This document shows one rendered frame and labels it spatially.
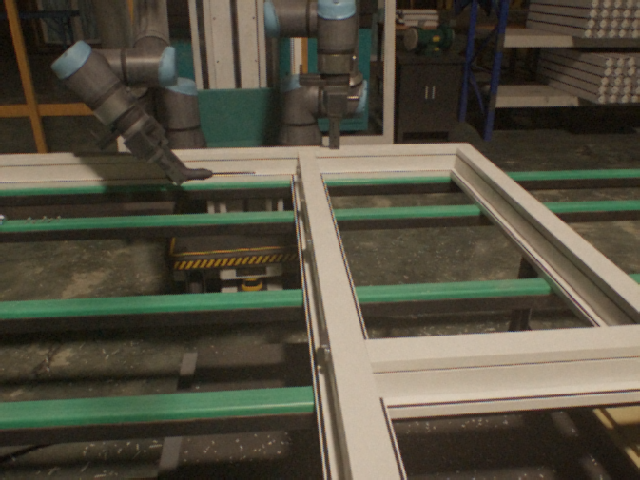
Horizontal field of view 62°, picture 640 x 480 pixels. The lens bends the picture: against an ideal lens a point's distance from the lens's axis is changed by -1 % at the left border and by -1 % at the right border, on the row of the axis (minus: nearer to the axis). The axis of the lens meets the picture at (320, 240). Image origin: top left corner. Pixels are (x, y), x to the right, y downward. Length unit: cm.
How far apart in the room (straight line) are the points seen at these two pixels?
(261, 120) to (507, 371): 179
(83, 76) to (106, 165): 30
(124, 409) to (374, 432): 32
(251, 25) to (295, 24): 90
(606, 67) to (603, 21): 37
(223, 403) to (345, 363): 16
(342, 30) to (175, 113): 99
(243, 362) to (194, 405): 51
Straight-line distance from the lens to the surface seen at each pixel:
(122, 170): 146
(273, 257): 222
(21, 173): 154
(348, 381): 61
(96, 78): 124
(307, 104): 215
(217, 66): 235
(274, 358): 120
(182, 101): 214
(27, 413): 76
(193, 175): 128
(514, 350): 69
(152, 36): 141
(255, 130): 232
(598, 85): 527
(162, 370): 218
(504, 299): 96
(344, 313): 72
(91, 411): 73
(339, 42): 133
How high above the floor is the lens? 133
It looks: 26 degrees down
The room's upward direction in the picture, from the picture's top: straight up
